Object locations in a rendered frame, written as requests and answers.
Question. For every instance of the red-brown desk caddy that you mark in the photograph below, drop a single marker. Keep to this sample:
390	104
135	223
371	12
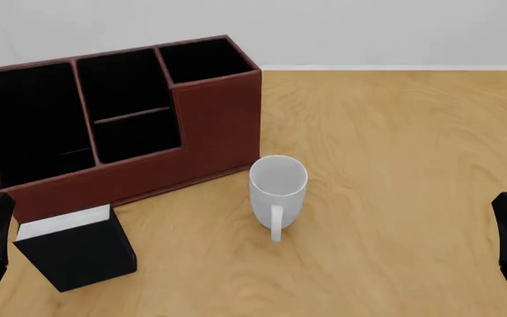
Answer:
218	125

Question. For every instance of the white ceramic mug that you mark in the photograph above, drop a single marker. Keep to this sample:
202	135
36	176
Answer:
280	195

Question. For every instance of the black book with white pages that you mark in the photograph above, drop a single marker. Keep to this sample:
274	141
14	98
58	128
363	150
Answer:
82	254

